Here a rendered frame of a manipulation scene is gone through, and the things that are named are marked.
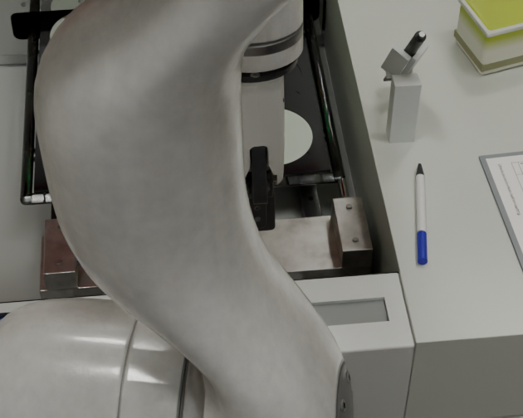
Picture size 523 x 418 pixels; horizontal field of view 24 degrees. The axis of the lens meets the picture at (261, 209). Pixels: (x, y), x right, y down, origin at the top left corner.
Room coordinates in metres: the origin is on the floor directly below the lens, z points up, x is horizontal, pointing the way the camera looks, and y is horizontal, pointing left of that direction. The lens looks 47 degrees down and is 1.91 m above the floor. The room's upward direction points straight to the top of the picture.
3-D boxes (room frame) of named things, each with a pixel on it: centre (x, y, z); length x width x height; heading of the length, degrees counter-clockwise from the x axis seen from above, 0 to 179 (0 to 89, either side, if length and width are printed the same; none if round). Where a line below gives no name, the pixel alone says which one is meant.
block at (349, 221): (0.90, -0.10, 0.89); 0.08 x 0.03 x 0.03; 6
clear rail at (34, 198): (0.96, 0.09, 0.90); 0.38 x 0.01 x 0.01; 96
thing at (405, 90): (0.99, -0.15, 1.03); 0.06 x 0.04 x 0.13; 6
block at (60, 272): (0.87, 0.22, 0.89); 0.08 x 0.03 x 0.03; 6
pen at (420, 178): (0.86, -0.17, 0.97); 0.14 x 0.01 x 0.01; 176
